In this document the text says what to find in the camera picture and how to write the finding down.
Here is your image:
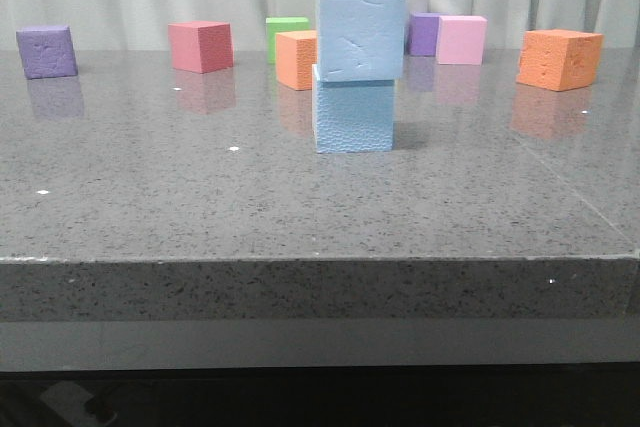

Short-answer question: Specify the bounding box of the orange foam cube centre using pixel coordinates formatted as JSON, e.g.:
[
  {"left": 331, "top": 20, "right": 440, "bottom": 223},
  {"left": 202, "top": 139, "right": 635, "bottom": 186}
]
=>
[{"left": 275, "top": 30, "right": 317, "bottom": 91}]

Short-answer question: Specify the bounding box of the pink foam cube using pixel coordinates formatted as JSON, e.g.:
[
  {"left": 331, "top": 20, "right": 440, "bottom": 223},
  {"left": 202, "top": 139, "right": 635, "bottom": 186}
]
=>
[{"left": 436, "top": 15, "right": 488, "bottom": 65}]

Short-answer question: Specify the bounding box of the light blue foam cube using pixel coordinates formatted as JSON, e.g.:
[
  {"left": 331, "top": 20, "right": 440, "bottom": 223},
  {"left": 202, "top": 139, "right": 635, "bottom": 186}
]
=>
[
  {"left": 315, "top": 0, "right": 406, "bottom": 82},
  {"left": 312, "top": 66, "right": 395, "bottom": 153}
]

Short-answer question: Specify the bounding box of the purple foam cube back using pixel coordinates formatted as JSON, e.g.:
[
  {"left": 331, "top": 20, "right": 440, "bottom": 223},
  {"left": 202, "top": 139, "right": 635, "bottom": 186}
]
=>
[{"left": 407, "top": 12, "right": 441, "bottom": 56}]

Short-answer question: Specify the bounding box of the purple foam cube left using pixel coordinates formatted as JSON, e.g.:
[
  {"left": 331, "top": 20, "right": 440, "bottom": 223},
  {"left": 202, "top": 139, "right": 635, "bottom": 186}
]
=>
[{"left": 16, "top": 25, "right": 78, "bottom": 79}]

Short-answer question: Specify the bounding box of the green foam cube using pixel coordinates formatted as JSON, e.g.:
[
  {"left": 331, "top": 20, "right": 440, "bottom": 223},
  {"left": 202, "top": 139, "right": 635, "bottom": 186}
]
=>
[{"left": 265, "top": 17, "right": 310, "bottom": 64}]

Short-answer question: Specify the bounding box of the purple foam cube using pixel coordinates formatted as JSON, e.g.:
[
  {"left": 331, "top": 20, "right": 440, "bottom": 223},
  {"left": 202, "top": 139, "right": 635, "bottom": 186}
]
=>
[
  {"left": 16, "top": 25, "right": 78, "bottom": 79},
  {"left": 407, "top": 12, "right": 441, "bottom": 56}
]

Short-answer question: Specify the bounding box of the red foam cube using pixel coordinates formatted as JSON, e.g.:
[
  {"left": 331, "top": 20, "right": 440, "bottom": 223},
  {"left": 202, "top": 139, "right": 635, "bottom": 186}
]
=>
[{"left": 168, "top": 21, "right": 234, "bottom": 74}]

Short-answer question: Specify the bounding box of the orange foam cube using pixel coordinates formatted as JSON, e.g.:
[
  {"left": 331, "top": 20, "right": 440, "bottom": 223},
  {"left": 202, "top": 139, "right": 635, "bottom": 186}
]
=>
[
  {"left": 275, "top": 30, "right": 317, "bottom": 91},
  {"left": 516, "top": 29, "right": 604, "bottom": 92}
]

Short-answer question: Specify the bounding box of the orange foam cube right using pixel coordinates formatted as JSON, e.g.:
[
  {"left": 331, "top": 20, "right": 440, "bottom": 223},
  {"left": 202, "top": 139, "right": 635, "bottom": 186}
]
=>
[{"left": 516, "top": 29, "right": 604, "bottom": 92}]

